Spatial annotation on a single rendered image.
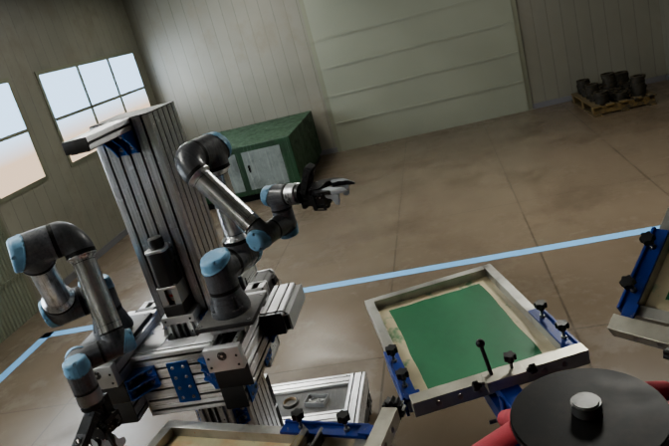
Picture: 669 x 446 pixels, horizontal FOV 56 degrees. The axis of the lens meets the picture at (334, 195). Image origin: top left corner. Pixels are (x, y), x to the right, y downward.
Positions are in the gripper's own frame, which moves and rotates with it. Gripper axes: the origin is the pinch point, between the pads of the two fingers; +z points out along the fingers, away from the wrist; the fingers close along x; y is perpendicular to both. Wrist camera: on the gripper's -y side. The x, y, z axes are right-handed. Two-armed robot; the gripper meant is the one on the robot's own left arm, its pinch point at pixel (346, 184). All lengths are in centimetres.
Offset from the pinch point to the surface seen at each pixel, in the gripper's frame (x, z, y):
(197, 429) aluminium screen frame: 55, -54, 62
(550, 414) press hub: 57, 71, 28
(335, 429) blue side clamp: 44, -2, 62
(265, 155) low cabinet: -447, -440, 172
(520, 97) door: -761, -189, 250
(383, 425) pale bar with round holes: 43, 15, 58
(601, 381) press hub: 44, 79, 30
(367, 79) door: -682, -392, 158
